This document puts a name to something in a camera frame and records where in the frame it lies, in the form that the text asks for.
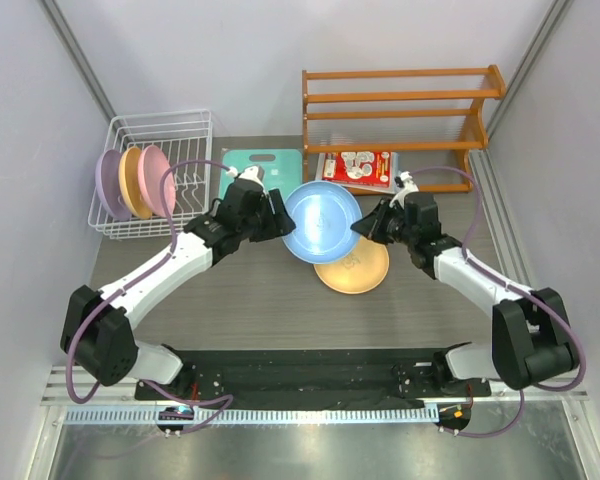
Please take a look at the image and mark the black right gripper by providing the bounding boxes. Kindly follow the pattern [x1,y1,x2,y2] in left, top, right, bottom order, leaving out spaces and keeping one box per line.
[353,197,417,246]

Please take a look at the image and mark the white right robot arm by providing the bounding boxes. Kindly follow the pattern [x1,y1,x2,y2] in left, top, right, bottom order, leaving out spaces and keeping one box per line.
[351,192,585,395]

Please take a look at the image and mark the white wire dish rack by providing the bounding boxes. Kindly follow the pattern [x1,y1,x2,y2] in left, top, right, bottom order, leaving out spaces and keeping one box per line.
[88,110,212,240]

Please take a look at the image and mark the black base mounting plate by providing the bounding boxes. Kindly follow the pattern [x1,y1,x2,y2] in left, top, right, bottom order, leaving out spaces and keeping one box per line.
[134,348,494,402]

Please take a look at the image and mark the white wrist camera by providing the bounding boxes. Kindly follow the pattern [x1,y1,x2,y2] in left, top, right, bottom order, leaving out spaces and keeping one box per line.
[226,165,265,187]
[390,171,419,207]

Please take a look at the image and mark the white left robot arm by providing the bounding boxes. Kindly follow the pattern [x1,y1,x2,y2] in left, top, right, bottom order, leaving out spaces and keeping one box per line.
[60,178,295,399]

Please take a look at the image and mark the perforated metal rail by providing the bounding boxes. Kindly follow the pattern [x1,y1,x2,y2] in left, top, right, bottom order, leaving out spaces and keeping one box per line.
[64,404,439,426]

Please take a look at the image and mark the orange wooden shelf rack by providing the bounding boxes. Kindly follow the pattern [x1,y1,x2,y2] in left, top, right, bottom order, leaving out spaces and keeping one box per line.
[301,65,507,195]

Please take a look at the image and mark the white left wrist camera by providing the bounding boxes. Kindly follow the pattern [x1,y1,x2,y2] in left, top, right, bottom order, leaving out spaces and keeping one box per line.
[226,165,265,187]

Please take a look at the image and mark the purple plate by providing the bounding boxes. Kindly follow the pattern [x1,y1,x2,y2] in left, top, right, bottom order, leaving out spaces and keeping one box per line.
[95,149,132,221]

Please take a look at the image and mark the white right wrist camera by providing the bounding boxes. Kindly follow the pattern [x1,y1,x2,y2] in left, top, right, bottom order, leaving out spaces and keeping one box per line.
[390,171,419,207]

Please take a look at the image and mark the blue plate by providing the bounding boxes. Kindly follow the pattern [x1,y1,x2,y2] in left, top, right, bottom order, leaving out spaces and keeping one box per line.
[283,181,362,264]

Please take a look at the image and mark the pink plate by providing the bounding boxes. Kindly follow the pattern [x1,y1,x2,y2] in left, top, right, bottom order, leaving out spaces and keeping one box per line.
[138,145,176,217]

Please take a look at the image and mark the teal cutting mat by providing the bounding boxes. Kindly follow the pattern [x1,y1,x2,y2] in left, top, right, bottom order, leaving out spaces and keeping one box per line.
[222,149,303,201]

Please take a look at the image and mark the red white booklet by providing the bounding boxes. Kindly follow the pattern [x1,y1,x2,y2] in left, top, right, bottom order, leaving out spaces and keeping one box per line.
[315,151,398,193]

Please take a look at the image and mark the light orange plate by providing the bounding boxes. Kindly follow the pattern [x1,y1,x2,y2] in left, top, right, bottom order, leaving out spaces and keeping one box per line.
[314,237,390,295]

